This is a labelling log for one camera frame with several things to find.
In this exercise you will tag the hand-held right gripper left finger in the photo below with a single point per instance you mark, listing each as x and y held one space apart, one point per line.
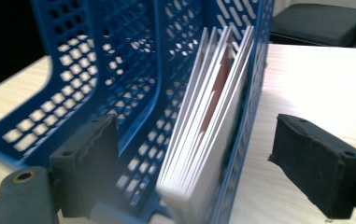
85 165

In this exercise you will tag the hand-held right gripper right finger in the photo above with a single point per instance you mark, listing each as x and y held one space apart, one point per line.
319 165

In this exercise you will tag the blue plastic file rack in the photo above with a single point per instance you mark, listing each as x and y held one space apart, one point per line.
122 77

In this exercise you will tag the green leaf picture book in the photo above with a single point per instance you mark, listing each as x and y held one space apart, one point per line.
203 149

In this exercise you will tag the black folding chair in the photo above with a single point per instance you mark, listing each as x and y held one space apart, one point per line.
319 25

